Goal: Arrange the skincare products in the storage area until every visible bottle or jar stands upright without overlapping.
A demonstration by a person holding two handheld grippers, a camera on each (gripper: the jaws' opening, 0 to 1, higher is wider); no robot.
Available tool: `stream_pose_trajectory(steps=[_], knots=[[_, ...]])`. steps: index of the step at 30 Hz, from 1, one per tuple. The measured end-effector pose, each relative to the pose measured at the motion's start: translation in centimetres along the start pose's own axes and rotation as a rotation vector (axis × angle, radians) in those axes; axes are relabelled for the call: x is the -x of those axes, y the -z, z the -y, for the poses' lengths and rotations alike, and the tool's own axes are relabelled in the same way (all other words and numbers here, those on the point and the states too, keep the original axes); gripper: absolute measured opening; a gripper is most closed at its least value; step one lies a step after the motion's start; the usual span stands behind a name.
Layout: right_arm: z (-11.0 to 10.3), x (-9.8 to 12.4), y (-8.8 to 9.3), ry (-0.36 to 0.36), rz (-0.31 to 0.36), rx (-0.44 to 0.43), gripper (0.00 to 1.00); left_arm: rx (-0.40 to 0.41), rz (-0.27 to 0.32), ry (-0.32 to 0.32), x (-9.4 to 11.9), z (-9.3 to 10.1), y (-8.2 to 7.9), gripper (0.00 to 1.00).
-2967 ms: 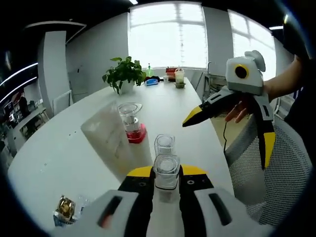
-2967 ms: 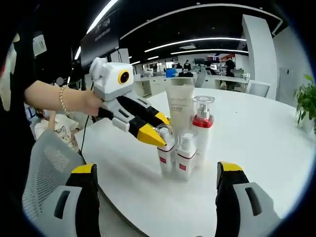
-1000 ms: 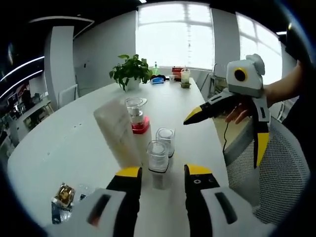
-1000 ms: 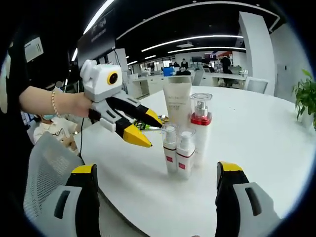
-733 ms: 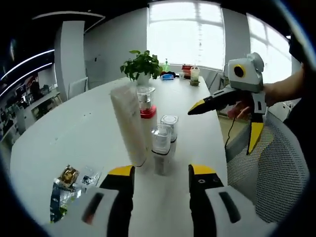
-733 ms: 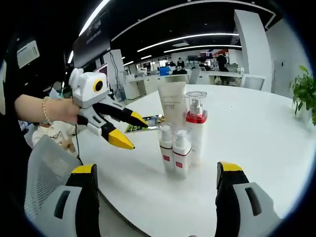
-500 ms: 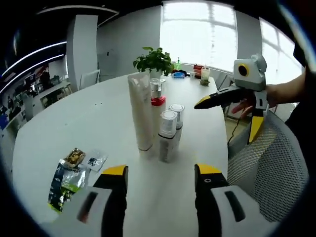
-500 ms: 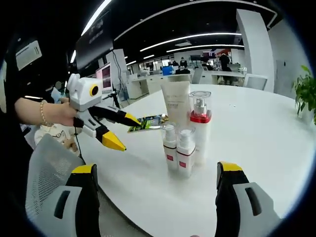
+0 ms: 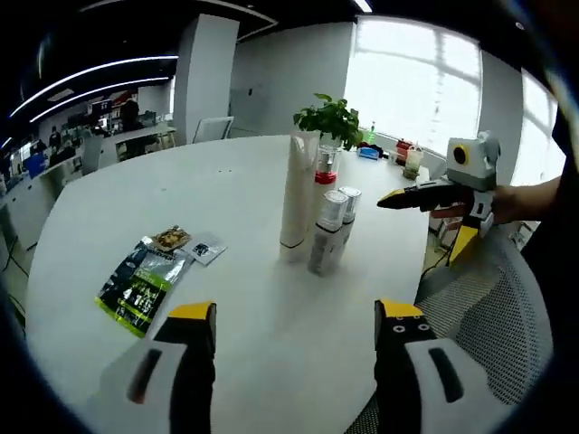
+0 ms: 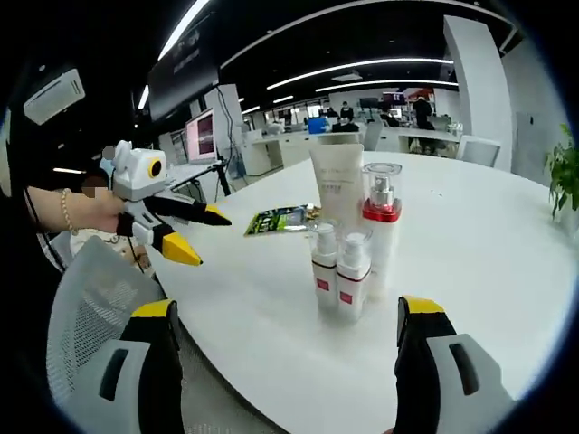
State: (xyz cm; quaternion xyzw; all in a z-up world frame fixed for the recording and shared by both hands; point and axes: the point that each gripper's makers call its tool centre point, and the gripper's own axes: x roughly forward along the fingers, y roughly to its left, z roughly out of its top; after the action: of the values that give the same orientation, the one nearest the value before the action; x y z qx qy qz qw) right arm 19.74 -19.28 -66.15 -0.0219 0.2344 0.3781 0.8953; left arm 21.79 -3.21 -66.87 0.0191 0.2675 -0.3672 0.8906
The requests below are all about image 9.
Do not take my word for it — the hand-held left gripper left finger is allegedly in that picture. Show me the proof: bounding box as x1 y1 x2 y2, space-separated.
90 300 217 434

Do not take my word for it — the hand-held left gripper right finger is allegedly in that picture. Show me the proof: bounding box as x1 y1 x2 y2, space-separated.
374 297 492 434

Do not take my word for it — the skincare bottle red square label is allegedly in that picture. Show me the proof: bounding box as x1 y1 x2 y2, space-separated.
337 184 363 263

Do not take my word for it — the green black foil sachet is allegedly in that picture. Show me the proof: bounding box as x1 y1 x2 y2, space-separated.
94 235 191 339

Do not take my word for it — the white skincare bottle red collar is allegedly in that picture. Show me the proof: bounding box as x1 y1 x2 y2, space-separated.
314 144 343 186

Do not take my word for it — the white skincare bottle red ring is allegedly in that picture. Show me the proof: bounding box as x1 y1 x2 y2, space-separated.
307 189 350 277

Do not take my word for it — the large white skincare tube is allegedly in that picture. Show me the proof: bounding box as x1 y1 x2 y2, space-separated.
279 130 320 264

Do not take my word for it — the white sachet blue label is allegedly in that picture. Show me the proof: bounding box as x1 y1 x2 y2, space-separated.
185 231 227 268

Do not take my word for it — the clear jar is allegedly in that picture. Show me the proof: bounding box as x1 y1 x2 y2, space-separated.
403 144 424 177

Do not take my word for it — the person's right hand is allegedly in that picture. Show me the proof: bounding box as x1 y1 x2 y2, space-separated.
429 180 521 227

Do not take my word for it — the grey mesh office chair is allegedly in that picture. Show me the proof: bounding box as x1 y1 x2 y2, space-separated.
347 234 555 434

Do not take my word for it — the bright window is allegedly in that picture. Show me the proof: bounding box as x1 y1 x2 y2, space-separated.
346 17 560 186

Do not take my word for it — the potted green plant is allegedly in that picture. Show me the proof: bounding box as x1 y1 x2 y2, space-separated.
293 93 365 153

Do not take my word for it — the gold foil sachet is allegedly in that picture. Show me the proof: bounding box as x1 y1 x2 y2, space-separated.
153 224 194 250

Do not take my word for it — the white counter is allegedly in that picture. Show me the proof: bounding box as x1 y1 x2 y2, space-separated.
0 157 91 245

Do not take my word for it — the white chair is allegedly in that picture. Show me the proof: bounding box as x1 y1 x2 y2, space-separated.
193 116 235 145

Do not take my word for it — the white office desk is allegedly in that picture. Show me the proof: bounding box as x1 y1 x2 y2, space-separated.
115 126 177 159

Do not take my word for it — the blue screen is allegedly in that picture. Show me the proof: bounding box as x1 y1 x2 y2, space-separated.
26 153 49 177

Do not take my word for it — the curved ceiling light strip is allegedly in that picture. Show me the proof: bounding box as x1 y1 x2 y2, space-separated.
8 56 180 119
29 76 176 123

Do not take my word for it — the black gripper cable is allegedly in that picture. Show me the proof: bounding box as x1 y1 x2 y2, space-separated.
420 224 462 281

